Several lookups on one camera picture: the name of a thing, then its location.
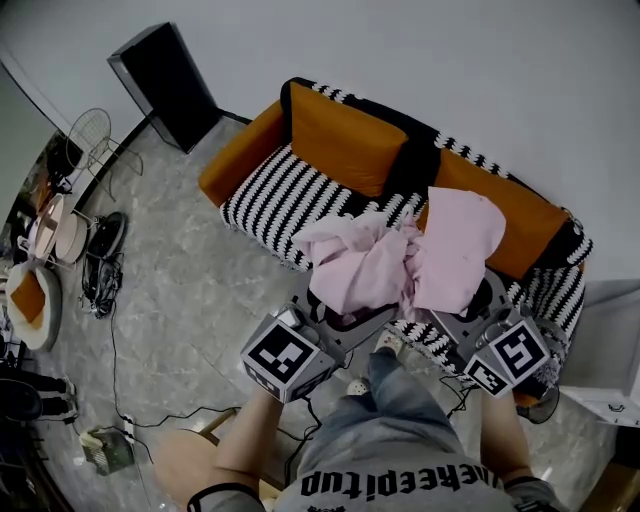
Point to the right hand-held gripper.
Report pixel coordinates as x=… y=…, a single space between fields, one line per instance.
x=515 y=350

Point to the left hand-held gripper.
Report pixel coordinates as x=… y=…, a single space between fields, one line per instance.
x=280 y=355

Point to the pink cloth garment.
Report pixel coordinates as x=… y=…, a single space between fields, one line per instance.
x=450 y=250

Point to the orange sofa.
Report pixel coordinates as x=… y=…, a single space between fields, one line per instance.
x=240 y=150

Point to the person's right forearm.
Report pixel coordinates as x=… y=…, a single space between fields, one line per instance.
x=505 y=435

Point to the person's left forearm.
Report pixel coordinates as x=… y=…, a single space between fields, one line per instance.
x=250 y=440

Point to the person's white clog shoe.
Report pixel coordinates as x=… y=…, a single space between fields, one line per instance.
x=389 y=342
x=357 y=386

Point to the grey fringed scarf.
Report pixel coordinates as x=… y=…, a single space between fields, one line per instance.
x=552 y=365

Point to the person's blue jeans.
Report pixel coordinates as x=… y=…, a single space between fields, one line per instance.
x=395 y=400

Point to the large orange cushion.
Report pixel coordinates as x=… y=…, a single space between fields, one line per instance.
x=345 y=140
x=525 y=225

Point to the white cabinet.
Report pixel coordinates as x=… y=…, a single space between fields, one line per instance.
x=610 y=350

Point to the person's grey printed t-shirt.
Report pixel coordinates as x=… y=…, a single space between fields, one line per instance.
x=400 y=457

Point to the white power strip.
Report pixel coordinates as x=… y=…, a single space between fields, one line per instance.
x=127 y=425

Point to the black robot vacuum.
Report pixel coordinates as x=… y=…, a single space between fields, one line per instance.
x=107 y=235

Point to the woven basket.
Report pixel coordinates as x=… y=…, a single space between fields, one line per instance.
x=112 y=452

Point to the round white side table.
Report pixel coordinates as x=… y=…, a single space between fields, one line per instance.
x=72 y=240

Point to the white pet bed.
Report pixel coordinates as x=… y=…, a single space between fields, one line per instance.
x=50 y=320

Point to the black rectangular panel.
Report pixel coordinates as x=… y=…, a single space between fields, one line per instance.
x=165 y=85

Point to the round pink side table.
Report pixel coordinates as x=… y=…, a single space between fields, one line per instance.
x=50 y=225

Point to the small orange cushion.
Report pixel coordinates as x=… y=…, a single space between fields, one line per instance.
x=27 y=297

